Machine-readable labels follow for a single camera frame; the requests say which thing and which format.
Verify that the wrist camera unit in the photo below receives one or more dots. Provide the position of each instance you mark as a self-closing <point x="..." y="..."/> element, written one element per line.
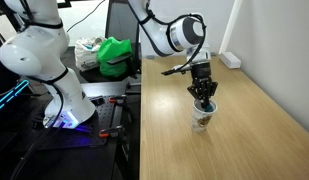
<point x="179" y="69"/>

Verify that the white rectangular box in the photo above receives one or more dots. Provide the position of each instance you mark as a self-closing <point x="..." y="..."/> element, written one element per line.
<point x="230" y="60"/>

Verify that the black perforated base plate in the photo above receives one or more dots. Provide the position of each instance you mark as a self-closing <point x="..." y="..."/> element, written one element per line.
<point x="105" y="116"/>

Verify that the green plastic bag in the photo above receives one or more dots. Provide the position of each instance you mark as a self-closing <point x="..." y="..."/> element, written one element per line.
<point x="112" y="46"/>

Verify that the black flat bar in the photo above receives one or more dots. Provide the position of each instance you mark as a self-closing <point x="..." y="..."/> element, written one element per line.
<point x="120" y="59"/>

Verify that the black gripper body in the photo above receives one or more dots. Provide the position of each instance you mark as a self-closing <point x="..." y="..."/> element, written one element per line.
<point x="202" y="71"/>

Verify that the white printed paper cup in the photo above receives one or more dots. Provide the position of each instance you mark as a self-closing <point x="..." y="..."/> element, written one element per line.
<point x="202" y="121"/>

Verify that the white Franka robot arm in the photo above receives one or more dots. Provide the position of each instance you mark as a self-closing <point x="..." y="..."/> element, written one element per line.
<point x="34" y="50"/>

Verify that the blue LED light strip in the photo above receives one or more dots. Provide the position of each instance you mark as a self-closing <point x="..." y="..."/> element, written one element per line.
<point x="10" y="95"/>

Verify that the black frame edge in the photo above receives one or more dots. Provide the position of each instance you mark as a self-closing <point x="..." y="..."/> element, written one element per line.
<point x="62" y="4"/>

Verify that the black upright panel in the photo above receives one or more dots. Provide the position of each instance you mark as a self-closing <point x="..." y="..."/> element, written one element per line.
<point x="119" y="20"/>

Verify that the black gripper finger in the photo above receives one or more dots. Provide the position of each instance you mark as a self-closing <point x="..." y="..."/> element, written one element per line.
<point x="210" y="89"/>
<point x="198" y="91"/>

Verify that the blue-green marker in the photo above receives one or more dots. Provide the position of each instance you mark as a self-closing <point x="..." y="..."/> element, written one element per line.
<point x="210" y="108"/>

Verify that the white printed plastic bag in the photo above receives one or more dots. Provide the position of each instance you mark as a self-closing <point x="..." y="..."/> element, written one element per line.
<point x="85" y="55"/>

